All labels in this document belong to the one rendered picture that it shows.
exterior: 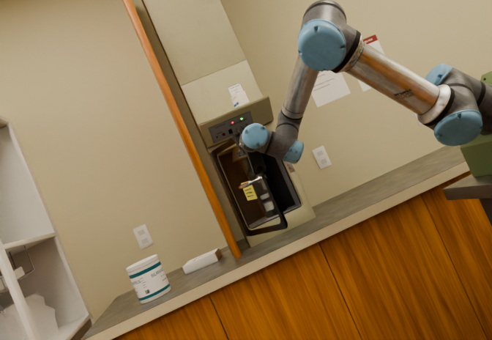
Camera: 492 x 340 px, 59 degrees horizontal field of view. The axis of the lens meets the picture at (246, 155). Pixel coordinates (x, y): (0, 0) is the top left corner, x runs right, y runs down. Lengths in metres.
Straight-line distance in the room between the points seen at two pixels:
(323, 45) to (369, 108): 1.51
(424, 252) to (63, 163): 1.76
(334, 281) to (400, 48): 1.50
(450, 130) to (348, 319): 0.86
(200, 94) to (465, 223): 1.21
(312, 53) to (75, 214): 1.67
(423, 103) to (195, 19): 1.19
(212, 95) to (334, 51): 0.97
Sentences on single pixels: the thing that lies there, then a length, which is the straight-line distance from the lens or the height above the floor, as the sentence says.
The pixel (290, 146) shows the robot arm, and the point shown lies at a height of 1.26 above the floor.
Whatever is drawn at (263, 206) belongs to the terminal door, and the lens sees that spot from 1.72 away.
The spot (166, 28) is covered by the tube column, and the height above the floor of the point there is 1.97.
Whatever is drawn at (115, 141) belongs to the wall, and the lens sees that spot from 2.40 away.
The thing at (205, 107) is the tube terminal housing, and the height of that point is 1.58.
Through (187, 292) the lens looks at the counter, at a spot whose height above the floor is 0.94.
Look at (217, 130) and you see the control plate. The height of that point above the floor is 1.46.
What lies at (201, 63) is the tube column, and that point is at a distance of 2.00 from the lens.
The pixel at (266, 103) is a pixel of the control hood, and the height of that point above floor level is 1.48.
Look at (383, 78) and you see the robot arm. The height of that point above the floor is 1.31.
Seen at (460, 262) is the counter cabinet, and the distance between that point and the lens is 1.94.
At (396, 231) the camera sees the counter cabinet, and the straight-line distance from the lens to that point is 1.81.
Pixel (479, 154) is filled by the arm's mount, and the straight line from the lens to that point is 1.49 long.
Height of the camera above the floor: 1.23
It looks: 3 degrees up
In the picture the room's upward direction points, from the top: 24 degrees counter-clockwise
